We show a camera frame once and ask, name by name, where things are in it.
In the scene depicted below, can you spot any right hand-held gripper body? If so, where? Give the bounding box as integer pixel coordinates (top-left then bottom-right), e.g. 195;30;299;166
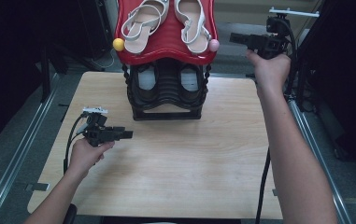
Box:
246;7;320;61

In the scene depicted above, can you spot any red and black shoe rack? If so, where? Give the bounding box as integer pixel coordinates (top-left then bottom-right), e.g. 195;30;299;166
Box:
113;0;221;121

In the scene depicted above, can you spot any black equipment case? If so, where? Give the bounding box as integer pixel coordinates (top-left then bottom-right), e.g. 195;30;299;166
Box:
77;0;115;60

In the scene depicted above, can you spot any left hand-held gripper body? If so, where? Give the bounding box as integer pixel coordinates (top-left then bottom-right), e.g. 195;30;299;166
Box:
79;106;118;148

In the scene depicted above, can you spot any yellow ball knob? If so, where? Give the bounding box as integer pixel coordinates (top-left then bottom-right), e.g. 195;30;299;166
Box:
112;37;127;52

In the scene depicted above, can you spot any pink ball knob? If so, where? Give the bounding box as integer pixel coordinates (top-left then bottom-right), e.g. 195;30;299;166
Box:
208;38;221;53

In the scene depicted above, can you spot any right hand-held gripper cable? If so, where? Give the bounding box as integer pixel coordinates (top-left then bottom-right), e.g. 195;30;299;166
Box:
254;18;299;224

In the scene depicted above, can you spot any person's left hand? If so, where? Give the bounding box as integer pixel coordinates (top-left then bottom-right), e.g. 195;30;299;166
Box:
67;138;116;182

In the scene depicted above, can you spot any hand-held gripper cable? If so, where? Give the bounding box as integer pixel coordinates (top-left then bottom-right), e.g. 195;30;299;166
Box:
62;112;90;175
254;18;299;224

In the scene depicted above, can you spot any white heeled sandal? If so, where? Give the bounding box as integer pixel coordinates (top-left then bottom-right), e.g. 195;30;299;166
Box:
121;0;170;55
173;0;213;55

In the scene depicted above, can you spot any left hand-held gripper cable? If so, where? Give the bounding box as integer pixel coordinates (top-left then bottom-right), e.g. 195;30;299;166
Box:
62;112;90;175

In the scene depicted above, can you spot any black curtain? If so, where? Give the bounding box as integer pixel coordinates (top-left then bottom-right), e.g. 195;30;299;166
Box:
0;0;48;152
296;0;356;175

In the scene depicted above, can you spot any metal floor rail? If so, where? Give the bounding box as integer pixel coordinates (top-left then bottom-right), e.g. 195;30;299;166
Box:
287;92;354;224
0;73;62;224

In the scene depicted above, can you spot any person's right hand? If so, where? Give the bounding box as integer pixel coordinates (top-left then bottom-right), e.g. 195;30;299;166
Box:
245;49;292;98

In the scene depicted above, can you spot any black stool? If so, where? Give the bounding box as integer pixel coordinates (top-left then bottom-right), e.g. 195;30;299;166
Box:
61;203;78;224

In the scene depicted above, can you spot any black leather shoe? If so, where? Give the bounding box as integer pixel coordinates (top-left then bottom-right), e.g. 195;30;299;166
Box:
178;61;206;105
133;61;160;105

